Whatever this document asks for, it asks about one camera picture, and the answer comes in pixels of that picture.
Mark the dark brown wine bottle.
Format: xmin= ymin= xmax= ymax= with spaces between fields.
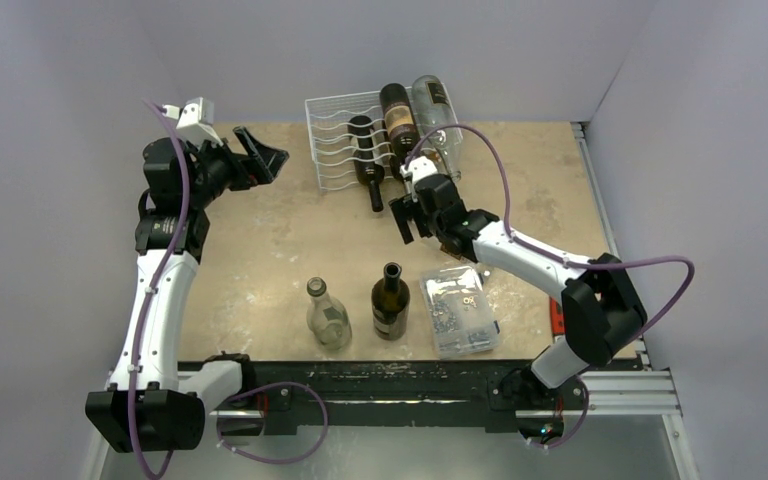
xmin=371 ymin=262 xmax=411 ymax=341

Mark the white wire wine rack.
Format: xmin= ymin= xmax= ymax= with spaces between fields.
xmin=303 ymin=91 xmax=465 ymax=195

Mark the red handled adjustable wrench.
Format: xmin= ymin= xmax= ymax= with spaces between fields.
xmin=549 ymin=298 xmax=565 ymax=336

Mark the dark green wine bottle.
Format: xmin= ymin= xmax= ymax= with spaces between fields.
xmin=347 ymin=115 xmax=385 ymax=213

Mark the square clear liquor bottle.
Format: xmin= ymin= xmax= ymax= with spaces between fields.
xmin=440 ymin=244 xmax=494 ymax=279

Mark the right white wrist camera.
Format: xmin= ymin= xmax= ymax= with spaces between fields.
xmin=399 ymin=156 xmax=439 ymax=194

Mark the clear glass wine bottle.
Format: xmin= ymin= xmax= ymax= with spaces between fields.
xmin=411 ymin=75 xmax=463 ymax=168

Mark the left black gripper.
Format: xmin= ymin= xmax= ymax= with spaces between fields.
xmin=186 ymin=126 xmax=287 ymax=208

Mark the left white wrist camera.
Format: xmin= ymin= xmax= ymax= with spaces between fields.
xmin=160 ymin=97 xmax=223 ymax=148

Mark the dark bottle lying in rack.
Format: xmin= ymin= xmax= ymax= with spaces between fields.
xmin=388 ymin=155 xmax=408 ymax=182

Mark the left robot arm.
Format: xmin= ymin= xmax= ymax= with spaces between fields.
xmin=85 ymin=126 xmax=290 ymax=453

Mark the short clear glass bottle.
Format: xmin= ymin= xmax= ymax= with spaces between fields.
xmin=306 ymin=277 xmax=352 ymax=351

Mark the olive green wine bottle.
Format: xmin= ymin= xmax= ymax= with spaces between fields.
xmin=379 ymin=83 xmax=420 ymax=167

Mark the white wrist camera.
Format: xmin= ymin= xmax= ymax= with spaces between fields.
xmin=399 ymin=156 xmax=439 ymax=194
xmin=160 ymin=97 xmax=223 ymax=148

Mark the clear plastic screw box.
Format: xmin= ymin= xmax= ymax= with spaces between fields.
xmin=419 ymin=266 xmax=500 ymax=360

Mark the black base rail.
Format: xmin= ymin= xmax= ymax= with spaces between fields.
xmin=213 ymin=360 xmax=584 ymax=441

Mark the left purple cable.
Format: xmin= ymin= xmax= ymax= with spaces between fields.
xmin=125 ymin=99 xmax=192 ymax=480

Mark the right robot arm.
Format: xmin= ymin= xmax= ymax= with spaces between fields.
xmin=390 ymin=173 xmax=647 ymax=407

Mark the small clear bottle in rack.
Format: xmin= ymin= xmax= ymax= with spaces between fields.
xmin=423 ymin=148 xmax=462 ymax=182

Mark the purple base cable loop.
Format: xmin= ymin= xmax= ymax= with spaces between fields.
xmin=216 ymin=381 xmax=330 ymax=466

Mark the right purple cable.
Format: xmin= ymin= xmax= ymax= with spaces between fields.
xmin=403 ymin=123 xmax=697 ymax=452

